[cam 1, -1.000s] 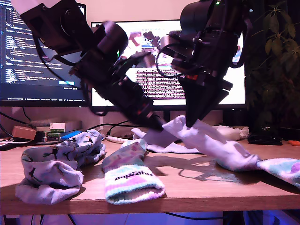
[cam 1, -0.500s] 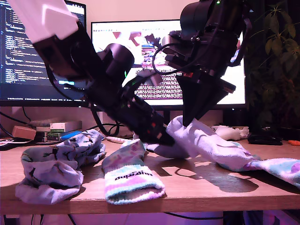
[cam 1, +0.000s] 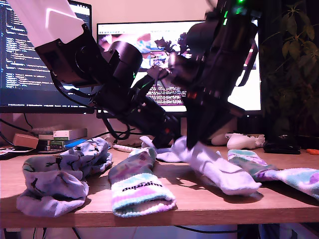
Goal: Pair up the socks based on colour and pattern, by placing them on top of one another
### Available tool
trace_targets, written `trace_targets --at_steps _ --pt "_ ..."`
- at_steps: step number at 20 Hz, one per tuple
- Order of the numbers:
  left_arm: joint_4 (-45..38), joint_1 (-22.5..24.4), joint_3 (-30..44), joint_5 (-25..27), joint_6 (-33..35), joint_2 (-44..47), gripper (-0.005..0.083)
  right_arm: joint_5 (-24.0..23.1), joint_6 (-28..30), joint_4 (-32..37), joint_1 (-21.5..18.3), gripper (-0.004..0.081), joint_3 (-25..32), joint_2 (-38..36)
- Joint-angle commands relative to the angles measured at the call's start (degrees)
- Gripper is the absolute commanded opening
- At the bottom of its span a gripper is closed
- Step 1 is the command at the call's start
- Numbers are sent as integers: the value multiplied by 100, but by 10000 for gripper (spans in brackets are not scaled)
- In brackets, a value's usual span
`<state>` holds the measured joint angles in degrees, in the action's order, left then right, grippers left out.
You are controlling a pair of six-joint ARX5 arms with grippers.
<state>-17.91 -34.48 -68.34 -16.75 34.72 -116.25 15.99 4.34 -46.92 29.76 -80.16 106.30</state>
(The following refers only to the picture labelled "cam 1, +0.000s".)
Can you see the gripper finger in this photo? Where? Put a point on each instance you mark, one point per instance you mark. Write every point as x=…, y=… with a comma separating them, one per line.
x=218, y=119
x=198, y=117
x=165, y=139

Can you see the plain white sock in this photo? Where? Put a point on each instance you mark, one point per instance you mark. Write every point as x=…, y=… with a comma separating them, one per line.
x=164, y=155
x=224, y=174

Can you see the pastel tie-dye sock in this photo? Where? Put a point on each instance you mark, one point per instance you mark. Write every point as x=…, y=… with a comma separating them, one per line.
x=142, y=196
x=294, y=178

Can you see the pale blue bird-print sock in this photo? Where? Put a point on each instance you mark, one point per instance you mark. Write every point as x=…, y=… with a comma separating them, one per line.
x=54, y=204
x=92, y=149

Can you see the white rounded object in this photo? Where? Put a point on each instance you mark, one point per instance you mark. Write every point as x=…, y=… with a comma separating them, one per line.
x=219, y=140

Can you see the white game controller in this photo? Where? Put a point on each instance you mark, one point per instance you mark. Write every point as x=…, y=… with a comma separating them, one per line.
x=244, y=142

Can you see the bright screen monitor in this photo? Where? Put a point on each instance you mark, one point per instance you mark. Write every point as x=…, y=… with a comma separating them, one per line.
x=249, y=99

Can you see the black flat case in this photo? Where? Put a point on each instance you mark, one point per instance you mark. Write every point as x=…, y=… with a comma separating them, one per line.
x=281, y=149

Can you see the green potted plant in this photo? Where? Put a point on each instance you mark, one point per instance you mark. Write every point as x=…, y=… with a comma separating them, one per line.
x=291, y=74

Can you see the grey flat box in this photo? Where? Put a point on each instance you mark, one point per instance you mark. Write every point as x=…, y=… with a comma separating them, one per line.
x=78, y=133

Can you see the blue pouch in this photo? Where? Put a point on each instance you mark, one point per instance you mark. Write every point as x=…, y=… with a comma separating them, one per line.
x=74, y=144

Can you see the small orange object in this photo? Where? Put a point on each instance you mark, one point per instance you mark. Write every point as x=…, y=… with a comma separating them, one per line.
x=312, y=152

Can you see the white box with green label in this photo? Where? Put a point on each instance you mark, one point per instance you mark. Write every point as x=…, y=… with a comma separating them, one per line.
x=61, y=135

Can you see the stack of small boxes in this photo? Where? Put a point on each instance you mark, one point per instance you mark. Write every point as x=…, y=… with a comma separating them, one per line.
x=51, y=145

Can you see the small tan box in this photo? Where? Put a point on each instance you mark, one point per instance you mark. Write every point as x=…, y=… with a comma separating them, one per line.
x=25, y=141

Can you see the dark printed mat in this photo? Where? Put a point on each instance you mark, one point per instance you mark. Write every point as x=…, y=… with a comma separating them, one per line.
x=10, y=154

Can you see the dark code monitor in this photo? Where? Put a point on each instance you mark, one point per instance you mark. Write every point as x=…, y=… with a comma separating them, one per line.
x=15, y=74

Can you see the arm camera box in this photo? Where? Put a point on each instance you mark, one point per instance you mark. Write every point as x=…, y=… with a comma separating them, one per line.
x=179, y=62
x=159, y=72

